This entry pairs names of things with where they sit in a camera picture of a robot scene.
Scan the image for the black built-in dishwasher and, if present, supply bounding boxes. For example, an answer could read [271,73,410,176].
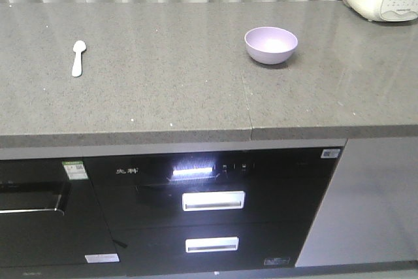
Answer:
[1,157,125,278]

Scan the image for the silver drawer handle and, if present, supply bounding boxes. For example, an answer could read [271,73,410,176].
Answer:
[185,237,240,254]
[182,191,246,212]

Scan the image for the lower silver drawer handle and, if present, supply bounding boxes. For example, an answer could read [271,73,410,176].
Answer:
[185,237,240,254]

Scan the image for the black disinfection cabinet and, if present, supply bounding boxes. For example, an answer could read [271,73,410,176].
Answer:
[84,146,342,276]

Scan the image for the purple plastic bowl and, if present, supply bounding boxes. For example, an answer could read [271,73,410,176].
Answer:
[244,27,298,65]

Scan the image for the upper silver drawer handle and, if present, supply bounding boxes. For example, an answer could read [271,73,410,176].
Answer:
[182,191,246,212]

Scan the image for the pale green plastic spoon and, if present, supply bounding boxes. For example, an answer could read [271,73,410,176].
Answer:
[71,40,86,77]

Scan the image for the white cabinet door panel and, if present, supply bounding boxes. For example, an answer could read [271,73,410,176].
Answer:
[297,137,417,267]

